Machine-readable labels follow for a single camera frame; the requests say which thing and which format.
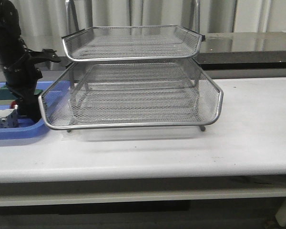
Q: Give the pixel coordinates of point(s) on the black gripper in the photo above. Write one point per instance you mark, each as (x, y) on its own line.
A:
(21, 78)

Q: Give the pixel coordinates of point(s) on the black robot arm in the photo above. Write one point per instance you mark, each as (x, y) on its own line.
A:
(10, 32)

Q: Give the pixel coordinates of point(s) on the silver mesh tray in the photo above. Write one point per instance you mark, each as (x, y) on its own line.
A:
(108, 107)
(131, 43)
(137, 75)

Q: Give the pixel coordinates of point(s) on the blue plastic tray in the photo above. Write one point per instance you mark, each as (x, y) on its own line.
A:
(27, 128)

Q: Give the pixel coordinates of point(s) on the green and beige relay module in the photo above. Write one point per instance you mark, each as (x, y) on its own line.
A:
(0, 95)

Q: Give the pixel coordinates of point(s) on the white circuit breaker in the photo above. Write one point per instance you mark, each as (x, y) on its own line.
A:
(8, 118)

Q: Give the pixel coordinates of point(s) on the red emergency stop push button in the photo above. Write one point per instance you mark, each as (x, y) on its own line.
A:
(15, 106)

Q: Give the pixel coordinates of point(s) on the grey stone back counter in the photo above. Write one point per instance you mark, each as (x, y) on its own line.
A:
(243, 50)

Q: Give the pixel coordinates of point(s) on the silver metal rack frame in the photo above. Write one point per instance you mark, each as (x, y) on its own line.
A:
(73, 21)

